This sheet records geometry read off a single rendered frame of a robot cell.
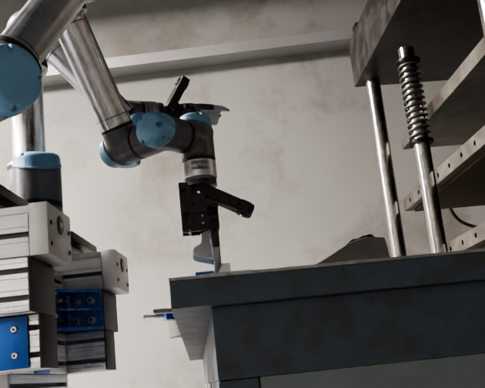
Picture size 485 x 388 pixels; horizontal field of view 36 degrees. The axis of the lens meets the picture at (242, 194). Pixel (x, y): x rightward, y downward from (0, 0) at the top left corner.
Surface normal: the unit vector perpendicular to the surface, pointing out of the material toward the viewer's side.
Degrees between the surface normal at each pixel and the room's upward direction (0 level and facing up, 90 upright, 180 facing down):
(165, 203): 90
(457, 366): 90
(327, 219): 90
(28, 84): 96
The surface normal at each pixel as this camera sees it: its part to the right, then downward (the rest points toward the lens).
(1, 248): -0.07, -0.23
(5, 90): 0.73, -0.14
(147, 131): -0.63, -0.11
